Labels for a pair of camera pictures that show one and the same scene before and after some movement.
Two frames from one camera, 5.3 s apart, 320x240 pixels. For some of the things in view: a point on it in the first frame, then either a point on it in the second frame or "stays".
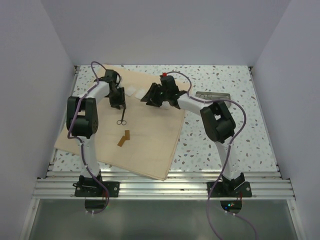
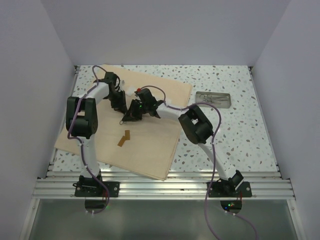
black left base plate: [95, 189] stays
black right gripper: [150, 98] -> [131, 115]
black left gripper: [116, 104] stays
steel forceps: [212, 97] stays
